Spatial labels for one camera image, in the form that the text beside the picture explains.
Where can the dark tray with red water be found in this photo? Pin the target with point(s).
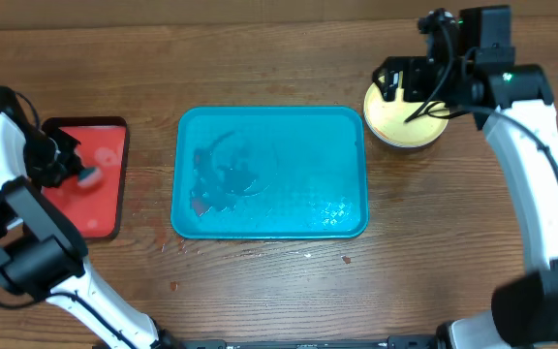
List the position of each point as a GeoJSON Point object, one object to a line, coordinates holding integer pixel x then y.
{"type": "Point", "coordinates": [104, 144]}

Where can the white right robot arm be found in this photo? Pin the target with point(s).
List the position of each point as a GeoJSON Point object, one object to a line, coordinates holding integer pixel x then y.
{"type": "Point", "coordinates": [470, 68]}

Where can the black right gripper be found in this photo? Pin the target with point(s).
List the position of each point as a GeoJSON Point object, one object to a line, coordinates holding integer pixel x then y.
{"type": "Point", "coordinates": [415, 78]}

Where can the yellow-green plate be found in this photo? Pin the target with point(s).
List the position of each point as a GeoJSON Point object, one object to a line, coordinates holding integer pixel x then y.
{"type": "Point", "coordinates": [386, 120]}

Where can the orange and green sponge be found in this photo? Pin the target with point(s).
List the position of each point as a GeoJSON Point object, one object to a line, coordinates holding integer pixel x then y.
{"type": "Point", "coordinates": [89, 177]}

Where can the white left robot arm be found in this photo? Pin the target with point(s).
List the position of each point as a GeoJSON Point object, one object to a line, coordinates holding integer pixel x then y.
{"type": "Point", "coordinates": [43, 256]}

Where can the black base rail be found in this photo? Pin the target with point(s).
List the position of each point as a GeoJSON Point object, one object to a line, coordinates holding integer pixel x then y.
{"type": "Point", "coordinates": [413, 341]}

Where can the teal plastic tray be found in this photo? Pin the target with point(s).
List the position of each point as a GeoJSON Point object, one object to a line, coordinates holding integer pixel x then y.
{"type": "Point", "coordinates": [270, 173]}

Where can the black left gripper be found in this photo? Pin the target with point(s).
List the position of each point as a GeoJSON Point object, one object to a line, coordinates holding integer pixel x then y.
{"type": "Point", "coordinates": [52, 174]}

